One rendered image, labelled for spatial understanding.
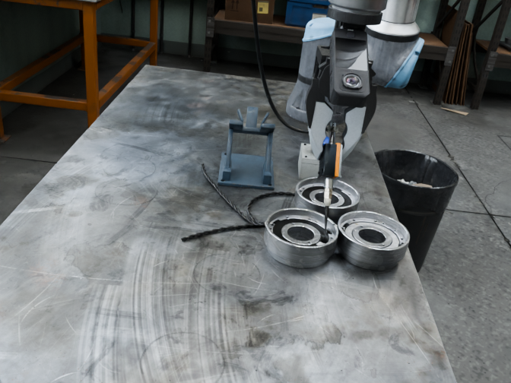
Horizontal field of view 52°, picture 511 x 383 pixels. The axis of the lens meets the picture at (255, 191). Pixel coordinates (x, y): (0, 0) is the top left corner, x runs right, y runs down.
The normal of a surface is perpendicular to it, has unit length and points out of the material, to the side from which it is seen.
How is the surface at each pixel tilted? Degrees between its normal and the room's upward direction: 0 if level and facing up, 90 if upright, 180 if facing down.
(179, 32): 90
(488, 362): 0
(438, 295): 0
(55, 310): 0
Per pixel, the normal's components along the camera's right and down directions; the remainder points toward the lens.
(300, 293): 0.11, -0.87
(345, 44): 0.08, -0.51
